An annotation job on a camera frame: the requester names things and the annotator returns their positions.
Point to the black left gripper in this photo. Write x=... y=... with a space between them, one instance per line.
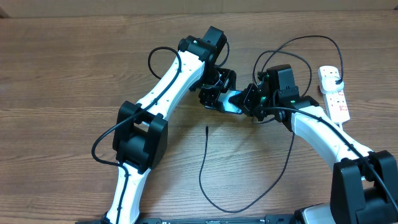
x=211 y=97

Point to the blue Samsung Galaxy smartphone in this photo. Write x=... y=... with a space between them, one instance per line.
x=224 y=106

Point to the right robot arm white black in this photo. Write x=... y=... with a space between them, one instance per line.
x=364 y=182

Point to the white power extension strip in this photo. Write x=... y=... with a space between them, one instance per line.
x=335 y=103

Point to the white USB charger plug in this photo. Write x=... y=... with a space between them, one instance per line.
x=331 y=84

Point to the brown cardboard backdrop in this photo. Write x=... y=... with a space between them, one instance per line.
x=77 y=8

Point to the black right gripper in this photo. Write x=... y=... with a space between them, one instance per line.
x=244 y=102

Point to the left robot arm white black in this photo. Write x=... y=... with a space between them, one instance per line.
x=141 y=130

